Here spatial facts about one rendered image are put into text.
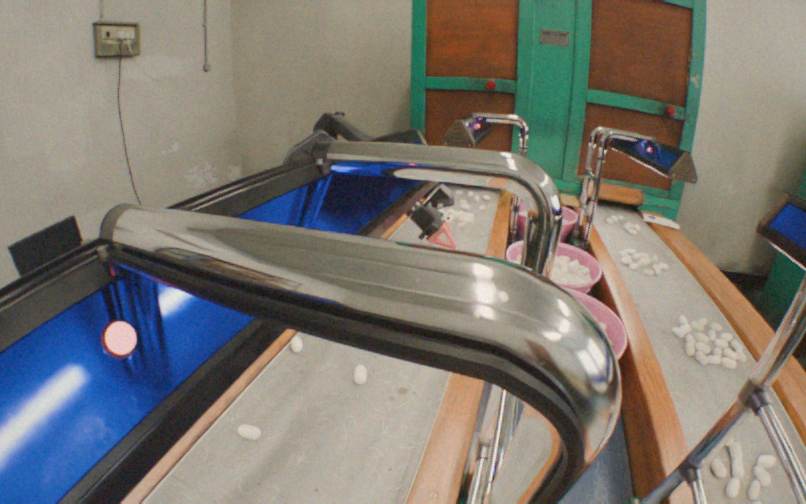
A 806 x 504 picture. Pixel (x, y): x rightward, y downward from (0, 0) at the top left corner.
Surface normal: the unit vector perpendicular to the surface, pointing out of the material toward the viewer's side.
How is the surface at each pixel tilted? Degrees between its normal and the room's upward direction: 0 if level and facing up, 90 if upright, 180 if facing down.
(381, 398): 0
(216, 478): 0
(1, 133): 90
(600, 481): 0
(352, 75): 90
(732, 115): 90
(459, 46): 90
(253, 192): 58
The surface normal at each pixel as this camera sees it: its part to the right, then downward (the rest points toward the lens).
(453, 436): 0.00, -0.90
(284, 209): 0.80, -0.36
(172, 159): 0.97, 0.12
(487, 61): -0.33, 0.41
